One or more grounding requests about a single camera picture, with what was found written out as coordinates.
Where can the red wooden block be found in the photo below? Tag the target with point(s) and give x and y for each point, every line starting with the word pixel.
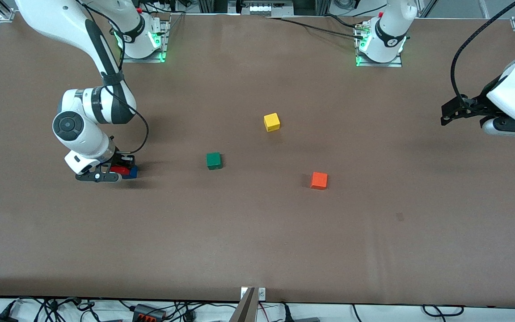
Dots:
pixel 121 170

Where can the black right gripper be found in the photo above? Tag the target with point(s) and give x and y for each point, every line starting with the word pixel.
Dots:
pixel 118 159

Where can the yellow wooden block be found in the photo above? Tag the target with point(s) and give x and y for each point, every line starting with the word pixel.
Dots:
pixel 272 122

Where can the white electrical device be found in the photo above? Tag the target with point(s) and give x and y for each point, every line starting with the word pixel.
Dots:
pixel 266 10

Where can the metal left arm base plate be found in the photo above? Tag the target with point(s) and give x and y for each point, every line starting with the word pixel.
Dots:
pixel 380 64

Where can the blue wooden block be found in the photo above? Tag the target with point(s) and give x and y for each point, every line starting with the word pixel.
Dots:
pixel 132 172

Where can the black power strip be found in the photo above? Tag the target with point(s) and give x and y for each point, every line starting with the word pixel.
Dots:
pixel 149 312

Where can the black plug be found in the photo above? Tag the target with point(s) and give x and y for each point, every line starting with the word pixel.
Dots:
pixel 286 313

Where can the orange wooden block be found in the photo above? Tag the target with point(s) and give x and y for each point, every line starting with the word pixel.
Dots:
pixel 318 180

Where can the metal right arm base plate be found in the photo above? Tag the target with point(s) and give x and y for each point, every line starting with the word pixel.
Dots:
pixel 143 58

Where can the metal camera stand bracket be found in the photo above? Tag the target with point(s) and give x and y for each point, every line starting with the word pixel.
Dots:
pixel 245 308

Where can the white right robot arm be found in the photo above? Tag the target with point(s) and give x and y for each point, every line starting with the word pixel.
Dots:
pixel 83 129

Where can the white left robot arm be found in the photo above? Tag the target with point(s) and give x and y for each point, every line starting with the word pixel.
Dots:
pixel 391 27

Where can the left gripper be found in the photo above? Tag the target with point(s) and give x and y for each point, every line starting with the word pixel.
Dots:
pixel 479 104

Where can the green wooden block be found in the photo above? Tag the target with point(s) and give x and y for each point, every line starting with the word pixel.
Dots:
pixel 213 161

